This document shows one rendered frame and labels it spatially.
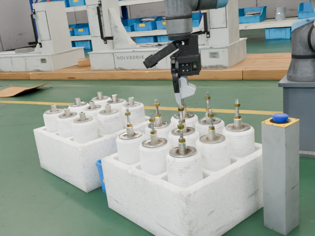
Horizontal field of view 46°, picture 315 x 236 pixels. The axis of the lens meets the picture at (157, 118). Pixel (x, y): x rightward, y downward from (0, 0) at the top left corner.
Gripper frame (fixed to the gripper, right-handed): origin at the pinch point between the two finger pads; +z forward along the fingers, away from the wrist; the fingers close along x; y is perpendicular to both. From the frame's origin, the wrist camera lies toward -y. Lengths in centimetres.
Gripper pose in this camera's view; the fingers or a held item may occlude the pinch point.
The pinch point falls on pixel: (178, 101)
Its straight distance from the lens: 112.7
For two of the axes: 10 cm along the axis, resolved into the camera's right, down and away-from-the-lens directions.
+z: 1.0, 9.5, 2.9
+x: 1.8, -3.0, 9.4
